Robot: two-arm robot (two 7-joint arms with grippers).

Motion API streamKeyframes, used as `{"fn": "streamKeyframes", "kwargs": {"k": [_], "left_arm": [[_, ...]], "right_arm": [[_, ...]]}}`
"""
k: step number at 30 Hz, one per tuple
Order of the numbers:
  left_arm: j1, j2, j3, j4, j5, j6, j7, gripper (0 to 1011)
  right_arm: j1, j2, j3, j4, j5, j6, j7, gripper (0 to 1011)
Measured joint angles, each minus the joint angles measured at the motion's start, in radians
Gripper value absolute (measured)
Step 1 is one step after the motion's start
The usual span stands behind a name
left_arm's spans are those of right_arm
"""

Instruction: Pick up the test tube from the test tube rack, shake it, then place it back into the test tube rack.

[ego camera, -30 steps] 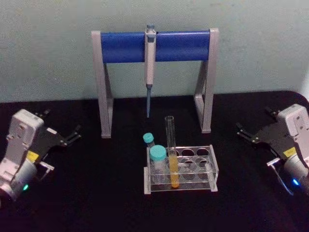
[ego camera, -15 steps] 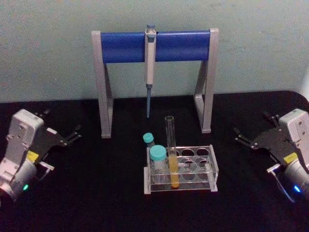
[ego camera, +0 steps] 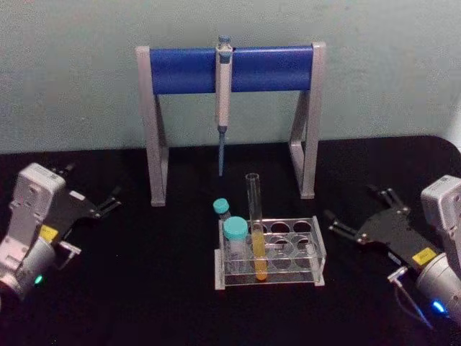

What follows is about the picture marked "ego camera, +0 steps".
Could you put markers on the glass test tube yellow liquid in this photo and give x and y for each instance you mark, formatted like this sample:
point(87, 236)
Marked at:
point(260, 252)

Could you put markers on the small teal capped tube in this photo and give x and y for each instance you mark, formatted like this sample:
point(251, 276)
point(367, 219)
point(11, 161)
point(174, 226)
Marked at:
point(220, 206)

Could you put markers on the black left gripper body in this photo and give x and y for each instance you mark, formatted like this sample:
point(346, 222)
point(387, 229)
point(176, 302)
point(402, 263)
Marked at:
point(72, 209)

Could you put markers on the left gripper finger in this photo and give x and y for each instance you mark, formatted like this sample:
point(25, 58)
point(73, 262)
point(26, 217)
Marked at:
point(65, 171)
point(108, 207)

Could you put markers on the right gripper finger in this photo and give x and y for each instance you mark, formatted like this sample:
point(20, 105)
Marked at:
point(390, 200)
point(344, 227)

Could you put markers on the grey and blue pipette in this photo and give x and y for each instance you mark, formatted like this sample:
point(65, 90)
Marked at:
point(223, 93)

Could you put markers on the black table cloth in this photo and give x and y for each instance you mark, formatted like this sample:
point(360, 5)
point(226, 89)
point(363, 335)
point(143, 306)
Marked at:
point(144, 310)

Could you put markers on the grey stand with blue bar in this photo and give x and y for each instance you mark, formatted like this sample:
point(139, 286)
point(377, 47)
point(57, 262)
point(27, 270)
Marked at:
point(187, 70)

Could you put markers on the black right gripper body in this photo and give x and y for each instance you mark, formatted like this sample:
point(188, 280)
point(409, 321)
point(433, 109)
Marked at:
point(396, 234)

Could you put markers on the large teal capped tube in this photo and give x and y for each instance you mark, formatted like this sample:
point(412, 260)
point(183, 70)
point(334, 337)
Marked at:
point(235, 229)

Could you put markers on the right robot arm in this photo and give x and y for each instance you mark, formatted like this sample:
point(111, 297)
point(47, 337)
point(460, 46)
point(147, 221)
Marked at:
point(441, 216)

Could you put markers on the clear acrylic tube rack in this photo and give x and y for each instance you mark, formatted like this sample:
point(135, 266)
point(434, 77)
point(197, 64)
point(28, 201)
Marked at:
point(288, 266)

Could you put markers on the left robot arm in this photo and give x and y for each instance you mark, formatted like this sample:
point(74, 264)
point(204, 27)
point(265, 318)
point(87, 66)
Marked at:
point(25, 216)

